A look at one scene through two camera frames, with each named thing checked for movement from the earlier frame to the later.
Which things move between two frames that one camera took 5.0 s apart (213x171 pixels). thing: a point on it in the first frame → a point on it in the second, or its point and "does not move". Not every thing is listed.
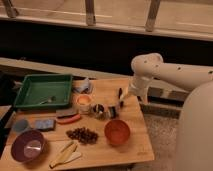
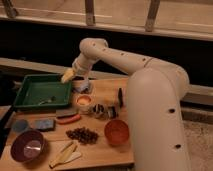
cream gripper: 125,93 → 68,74
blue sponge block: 45,124 does not move
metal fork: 50,99 does not move
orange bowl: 117,132 does not move
